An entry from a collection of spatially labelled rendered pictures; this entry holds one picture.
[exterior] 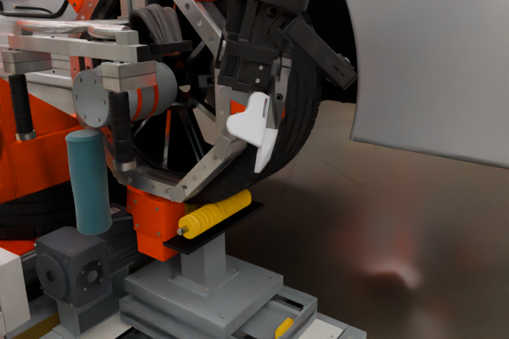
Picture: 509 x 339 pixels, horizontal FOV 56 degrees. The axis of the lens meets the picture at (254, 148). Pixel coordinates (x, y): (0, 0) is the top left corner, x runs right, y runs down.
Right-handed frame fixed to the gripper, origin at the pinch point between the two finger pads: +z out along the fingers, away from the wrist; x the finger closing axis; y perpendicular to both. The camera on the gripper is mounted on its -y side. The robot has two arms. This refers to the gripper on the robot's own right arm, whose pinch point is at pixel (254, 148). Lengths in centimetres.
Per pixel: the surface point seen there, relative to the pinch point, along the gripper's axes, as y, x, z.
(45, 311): 35, -63, 94
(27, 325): 39, -56, 94
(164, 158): 8, -63, 35
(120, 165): 18.0, -25.9, 19.6
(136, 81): 17.6, -30.2, 4.1
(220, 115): -0.3, -39.0, 10.9
